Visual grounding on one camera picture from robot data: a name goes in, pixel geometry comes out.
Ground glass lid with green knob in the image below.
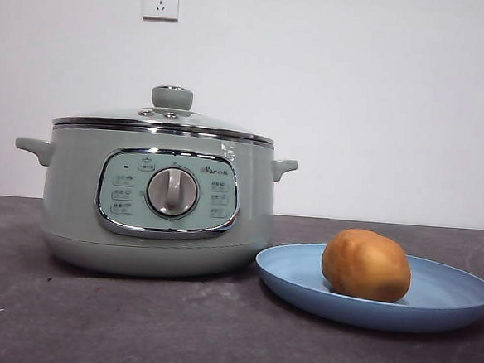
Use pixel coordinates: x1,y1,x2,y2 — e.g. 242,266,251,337
52,77,279,145

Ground brown potato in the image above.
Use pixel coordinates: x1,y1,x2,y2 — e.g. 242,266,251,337
318,226,415,305

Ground blue round plate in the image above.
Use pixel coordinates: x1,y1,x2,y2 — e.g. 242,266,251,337
250,238,484,339

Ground pale green electric steamer pot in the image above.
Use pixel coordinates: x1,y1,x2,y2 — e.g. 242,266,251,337
6,119,302,286

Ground white wall socket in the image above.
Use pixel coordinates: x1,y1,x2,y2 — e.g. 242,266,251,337
141,0,181,22

